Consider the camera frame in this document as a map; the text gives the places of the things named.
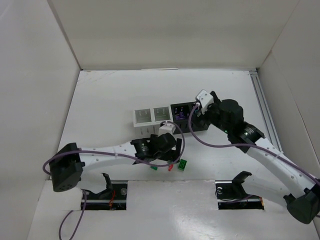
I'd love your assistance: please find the purple rectangular lego brick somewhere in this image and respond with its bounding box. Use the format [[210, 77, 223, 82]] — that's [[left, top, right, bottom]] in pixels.
[[175, 111, 187, 121]]

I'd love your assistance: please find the white double bin container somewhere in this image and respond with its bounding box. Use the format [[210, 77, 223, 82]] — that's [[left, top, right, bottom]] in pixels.
[[132, 106, 173, 138]]

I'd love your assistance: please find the small red lego piece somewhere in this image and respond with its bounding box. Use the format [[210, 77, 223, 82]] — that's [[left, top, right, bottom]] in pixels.
[[168, 164, 174, 172]]

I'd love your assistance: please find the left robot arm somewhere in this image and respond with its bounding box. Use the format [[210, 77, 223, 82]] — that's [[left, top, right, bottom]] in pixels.
[[43, 133, 185, 193]]

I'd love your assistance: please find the green lego brick middle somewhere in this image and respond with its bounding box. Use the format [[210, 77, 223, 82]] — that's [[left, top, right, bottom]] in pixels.
[[177, 159, 188, 171]]

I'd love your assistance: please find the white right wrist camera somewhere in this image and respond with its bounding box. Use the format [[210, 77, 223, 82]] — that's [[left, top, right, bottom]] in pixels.
[[195, 89, 214, 115]]

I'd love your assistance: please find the black double bin container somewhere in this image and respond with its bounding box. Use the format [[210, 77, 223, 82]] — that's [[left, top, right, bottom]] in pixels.
[[170, 102, 209, 134]]

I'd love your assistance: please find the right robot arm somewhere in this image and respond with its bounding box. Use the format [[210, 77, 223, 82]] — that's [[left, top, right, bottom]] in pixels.
[[188, 89, 320, 224]]

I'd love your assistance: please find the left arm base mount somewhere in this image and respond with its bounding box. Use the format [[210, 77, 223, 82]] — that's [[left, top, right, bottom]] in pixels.
[[80, 173, 128, 211]]

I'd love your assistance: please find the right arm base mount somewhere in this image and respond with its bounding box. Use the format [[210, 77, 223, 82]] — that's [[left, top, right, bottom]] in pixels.
[[215, 171, 265, 211]]

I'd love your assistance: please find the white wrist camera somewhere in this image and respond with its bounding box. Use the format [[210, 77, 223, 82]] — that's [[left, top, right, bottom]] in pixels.
[[157, 121, 176, 136], [195, 89, 214, 115]]

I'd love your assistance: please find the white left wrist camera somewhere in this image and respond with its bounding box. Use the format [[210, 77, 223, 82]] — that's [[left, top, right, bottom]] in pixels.
[[157, 121, 176, 136]]

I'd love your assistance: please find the aluminium rail right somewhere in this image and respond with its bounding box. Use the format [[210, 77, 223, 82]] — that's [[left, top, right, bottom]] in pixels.
[[249, 70, 283, 152]]

